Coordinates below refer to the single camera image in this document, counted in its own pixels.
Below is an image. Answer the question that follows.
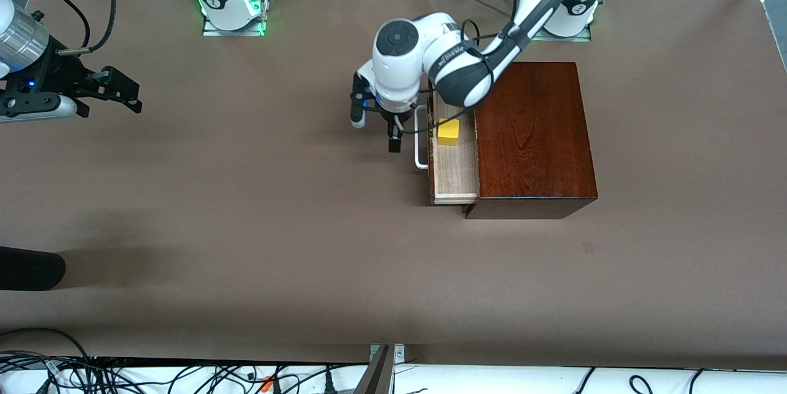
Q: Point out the yellow cube block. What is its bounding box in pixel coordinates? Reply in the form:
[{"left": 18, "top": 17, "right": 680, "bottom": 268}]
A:
[{"left": 437, "top": 119, "right": 461, "bottom": 146}]

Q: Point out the wooden drawer with white handle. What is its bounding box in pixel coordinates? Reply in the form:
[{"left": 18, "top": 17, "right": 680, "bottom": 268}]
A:
[{"left": 414, "top": 96, "right": 480, "bottom": 206}]

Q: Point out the dark wooden drawer cabinet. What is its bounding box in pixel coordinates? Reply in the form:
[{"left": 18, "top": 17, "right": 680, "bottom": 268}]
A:
[{"left": 462, "top": 61, "right": 599, "bottom": 220}]

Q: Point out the brown table cover sheet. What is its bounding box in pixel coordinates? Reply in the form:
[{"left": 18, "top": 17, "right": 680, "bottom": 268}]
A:
[{"left": 0, "top": 0, "right": 787, "bottom": 372}]

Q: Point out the black cylindrical object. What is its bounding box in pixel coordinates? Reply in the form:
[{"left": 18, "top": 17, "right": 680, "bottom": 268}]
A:
[{"left": 0, "top": 246, "right": 66, "bottom": 292}]

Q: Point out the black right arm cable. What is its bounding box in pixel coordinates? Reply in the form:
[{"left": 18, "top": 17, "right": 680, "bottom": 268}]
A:
[{"left": 37, "top": 0, "right": 117, "bottom": 55}]

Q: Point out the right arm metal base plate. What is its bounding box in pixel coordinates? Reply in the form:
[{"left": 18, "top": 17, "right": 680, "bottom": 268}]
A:
[{"left": 202, "top": 0, "right": 269, "bottom": 37}]

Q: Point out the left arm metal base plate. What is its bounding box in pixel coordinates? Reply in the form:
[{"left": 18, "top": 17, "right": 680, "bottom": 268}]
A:
[{"left": 523, "top": 0, "right": 594, "bottom": 43}]

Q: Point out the silver corner bracket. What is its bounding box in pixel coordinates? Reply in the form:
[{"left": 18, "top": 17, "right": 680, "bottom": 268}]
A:
[{"left": 370, "top": 344, "right": 406, "bottom": 365}]

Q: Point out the grey metal camera pole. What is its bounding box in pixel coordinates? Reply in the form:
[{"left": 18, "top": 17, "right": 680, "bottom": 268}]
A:
[{"left": 354, "top": 345, "right": 395, "bottom": 394}]

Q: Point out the tangled black cable bundle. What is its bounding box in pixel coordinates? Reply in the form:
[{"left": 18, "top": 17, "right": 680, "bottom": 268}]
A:
[{"left": 0, "top": 328, "right": 370, "bottom": 394}]

